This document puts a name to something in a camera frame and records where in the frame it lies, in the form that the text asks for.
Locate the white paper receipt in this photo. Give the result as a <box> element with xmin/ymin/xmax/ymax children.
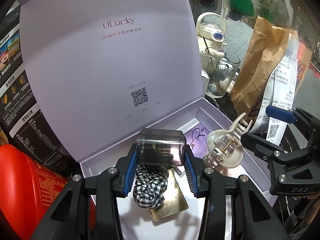
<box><xmin>250</xmin><ymin>39</ymin><xmax>300</xmax><ymax>134</ymax></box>
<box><xmin>266</xmin><ymin>62</ymin><xmax>305</xmax><ymax>145</ymax></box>

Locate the lavender card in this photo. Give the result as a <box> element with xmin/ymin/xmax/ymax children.
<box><xmin>180</xmin><ymin>122</ymin><xmax>213</xmax><ymax>161</ymax></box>

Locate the black printed packet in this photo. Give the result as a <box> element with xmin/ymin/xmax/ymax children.
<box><xmin>0</xmin><ymin>0</ymin><xmax>64</xmax><ymax>160</ymax></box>

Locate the green cloth bag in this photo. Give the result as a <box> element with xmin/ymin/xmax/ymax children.
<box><xmin>229</xmin><ymin>0</ymin><xmax>255</xmax><ymax>17</ymax></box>

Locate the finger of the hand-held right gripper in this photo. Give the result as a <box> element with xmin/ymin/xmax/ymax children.
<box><xmin>266</xmin><ymin>106</ymin><xmax>320</xmax><ymax>145</ymax></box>
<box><xmin>241</xmin><ymin>131</ymin><xmax>320</xmax><ymax>196</ymax></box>

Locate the black white gingham scrunchie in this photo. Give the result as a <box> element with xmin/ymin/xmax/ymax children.
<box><xmin>132</xmin><ymin>142</ymin><xmax>170</xmax><ymax>209</ymax></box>

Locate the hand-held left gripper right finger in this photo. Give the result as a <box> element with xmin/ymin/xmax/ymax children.
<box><xmin>184</xmin><ymin>151</ymin><xmax>284</xmax><ymax>240</ymax></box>

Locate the lavender gift box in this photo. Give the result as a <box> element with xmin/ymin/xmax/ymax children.
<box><xmin>19</xmin><ymin>0</ymin><xmax>273</xmax><ymax>240</ymax></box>

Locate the gold rectangular box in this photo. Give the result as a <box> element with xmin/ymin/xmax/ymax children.
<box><xmin>149</xmin><ymin>169</ymin><xmax>190</xmax><ymax>222</ymax></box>

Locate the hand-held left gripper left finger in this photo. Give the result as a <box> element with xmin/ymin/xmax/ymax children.
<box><xmin>32</xmin><ymin>144</ymin><xmax>139</xmax><ymax>240</ymax></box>

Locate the clear glass cup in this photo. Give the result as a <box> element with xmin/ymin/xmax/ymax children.
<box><xmin>203</xmin><ymin>47</ymin><xmax>241</xmax><ymax>98</ymax></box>

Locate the brown paper bag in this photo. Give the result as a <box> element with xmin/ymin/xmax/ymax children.
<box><xmin>229</xmin><ymin>15</ymin><xmax>314</xmax><ymax>123</ymax></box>

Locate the pearl white hair claw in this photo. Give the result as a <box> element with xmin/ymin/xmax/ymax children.
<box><xmin>202</xmin><ymin>112</ymin><xmax>253</xmax><ymax>168</ymax></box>

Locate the smoky grey hair claw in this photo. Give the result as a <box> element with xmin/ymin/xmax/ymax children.
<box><xmin>137</xmin><ymin>128</ymin><xmax>187</xmax><ymax>168</ymax></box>

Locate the red canister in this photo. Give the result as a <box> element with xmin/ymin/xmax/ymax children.
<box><xmin>0</xmin><ymin>144</ymin><xmax>97</xmax><ymax>233</ymax></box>

